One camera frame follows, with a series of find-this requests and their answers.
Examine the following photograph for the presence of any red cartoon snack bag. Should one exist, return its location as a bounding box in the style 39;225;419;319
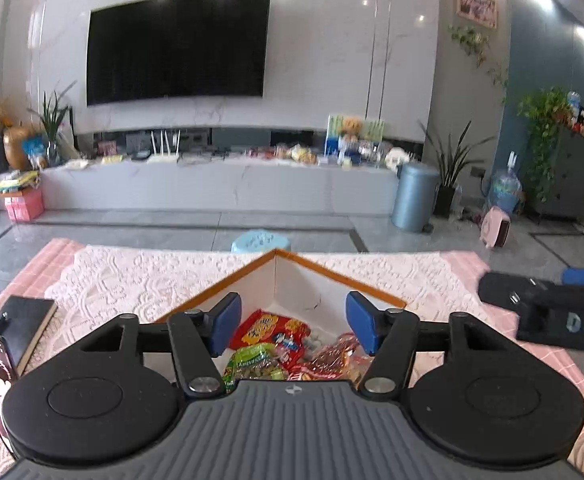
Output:
229;309;313;361

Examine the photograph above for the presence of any brown teddy bear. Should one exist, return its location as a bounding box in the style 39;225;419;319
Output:
339;117;363;141

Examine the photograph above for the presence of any pink space heater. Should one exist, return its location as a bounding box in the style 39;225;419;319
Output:
479;206;514;250

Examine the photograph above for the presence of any blue-grey pedal trash can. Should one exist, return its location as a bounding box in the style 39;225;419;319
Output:
391;161;440;233

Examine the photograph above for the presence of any white marble television cabinet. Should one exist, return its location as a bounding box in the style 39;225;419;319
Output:
37;157;400;218

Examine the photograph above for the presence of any hanging vine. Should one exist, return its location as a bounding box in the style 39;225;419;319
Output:
447;25;510;106

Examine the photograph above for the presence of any green plant in glass vase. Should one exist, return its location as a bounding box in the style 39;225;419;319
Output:
27;80;78;168

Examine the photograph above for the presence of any white router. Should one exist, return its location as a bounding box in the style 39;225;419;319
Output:
147;130;182;164

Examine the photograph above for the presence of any trailing ivy plant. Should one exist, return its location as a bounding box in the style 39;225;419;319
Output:
517;87;573;201

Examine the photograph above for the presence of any golden vase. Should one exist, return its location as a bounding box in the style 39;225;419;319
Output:
3;126;35;172

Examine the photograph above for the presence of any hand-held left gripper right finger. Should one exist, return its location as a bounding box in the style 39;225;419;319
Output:
344;291;505;395

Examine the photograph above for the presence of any dark grey drawer cabinet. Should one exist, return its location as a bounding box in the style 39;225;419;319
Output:
529;127;584;223

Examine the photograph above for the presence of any pile of snack packets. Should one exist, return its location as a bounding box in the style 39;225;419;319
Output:
244;144;320;165

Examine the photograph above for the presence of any black wall television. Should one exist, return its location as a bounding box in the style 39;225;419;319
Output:
86;0;272;107

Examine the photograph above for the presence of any green candy bag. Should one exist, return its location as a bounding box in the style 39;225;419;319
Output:
222;345;289;394

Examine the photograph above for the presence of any orange cardboard box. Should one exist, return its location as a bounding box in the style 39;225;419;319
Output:
154;249;408;396

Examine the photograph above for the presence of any red-topped jujube packet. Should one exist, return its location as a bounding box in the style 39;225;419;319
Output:
302;332;373;385

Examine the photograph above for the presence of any black notebook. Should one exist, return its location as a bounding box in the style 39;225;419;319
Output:
0;296;58;371

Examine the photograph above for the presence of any pink storage box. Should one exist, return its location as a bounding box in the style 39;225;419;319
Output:
4;187;45;223

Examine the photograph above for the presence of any framed wall picture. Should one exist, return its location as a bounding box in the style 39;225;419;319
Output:
454;0;499;29

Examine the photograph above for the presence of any blue water jug with pump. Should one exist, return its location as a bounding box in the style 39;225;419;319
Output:
487;151;523;216

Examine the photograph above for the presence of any light blue plastic stool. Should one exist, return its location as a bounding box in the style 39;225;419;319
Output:
232;230;293;255

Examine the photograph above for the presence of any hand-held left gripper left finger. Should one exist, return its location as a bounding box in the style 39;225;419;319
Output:
79;292;243;397

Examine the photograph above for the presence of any green printed board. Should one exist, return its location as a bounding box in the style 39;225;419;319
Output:
327;114;385;166

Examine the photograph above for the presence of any white lace tablecloth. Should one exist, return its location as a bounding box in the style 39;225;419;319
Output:
44;245;493;391

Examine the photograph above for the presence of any long-leaf potted plant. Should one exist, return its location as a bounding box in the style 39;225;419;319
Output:
417;120;495;218

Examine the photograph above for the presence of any pink checked tablecloth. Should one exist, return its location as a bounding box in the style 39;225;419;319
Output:
0;237;584;480

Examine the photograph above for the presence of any stack of papers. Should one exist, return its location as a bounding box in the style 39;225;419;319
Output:
0;170;40;196

